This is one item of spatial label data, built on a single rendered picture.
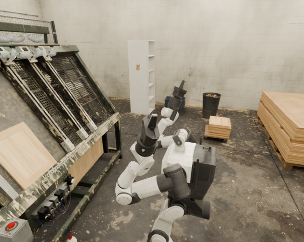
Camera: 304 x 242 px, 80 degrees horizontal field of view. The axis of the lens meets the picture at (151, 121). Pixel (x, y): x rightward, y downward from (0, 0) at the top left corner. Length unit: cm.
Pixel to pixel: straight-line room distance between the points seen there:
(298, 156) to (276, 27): 375
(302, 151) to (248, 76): 322
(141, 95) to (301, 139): 374
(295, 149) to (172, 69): 419
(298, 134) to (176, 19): 452
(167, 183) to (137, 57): 451
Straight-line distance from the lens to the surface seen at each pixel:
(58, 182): 199
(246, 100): 653
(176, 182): 94
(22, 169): 189
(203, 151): 114
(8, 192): 178
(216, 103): 536
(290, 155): 377
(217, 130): 408
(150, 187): 97
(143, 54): 514
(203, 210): 135
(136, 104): 548
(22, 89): 219
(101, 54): 738
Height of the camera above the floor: 196
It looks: 23 degrees down
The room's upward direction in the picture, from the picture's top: straight up
